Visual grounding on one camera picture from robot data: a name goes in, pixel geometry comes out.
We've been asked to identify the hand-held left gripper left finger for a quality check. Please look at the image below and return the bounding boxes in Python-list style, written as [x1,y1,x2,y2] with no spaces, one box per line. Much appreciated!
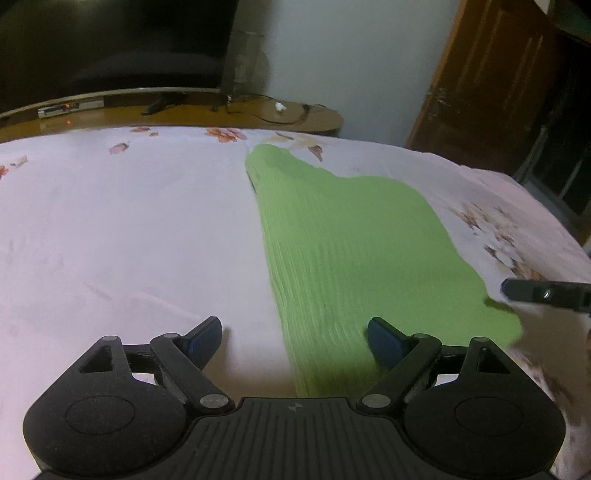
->
[78,316,234,414]

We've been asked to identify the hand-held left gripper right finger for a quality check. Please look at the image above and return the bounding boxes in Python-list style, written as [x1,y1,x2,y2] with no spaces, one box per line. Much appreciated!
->
[361,316,514,412]

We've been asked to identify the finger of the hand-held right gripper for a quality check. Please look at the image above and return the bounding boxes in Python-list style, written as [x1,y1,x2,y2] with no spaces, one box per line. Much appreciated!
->
[501,278,591,318]

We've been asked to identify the green ribbed knit sweater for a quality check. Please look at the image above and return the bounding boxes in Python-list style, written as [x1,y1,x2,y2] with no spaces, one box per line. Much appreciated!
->
[245,144,523,398]

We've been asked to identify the white floral bedsheet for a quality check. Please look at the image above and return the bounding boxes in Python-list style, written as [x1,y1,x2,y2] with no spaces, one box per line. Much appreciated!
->
[0,126,591,480]

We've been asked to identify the brown wooden door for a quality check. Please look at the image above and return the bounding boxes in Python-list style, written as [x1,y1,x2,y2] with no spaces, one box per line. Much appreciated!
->
[405,0,570,177]

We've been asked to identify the wooden television cabinet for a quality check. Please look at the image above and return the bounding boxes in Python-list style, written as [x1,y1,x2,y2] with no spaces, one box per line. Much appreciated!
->
[0,89,345,145]

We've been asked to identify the silver set-top box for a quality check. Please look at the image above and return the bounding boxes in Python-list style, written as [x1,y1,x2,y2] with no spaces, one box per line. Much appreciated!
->
[37,100,105,119]

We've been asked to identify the glass cylinder table lamp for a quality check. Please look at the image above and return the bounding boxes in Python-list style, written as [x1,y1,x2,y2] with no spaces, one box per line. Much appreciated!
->
[220,30,269,100]

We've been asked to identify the black flat screen television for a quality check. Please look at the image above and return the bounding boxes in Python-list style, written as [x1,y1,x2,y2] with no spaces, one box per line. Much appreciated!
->
[0,0,242,117]

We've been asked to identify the black power cable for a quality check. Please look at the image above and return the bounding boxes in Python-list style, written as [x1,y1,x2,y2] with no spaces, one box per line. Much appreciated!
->
[211,93,329,126]

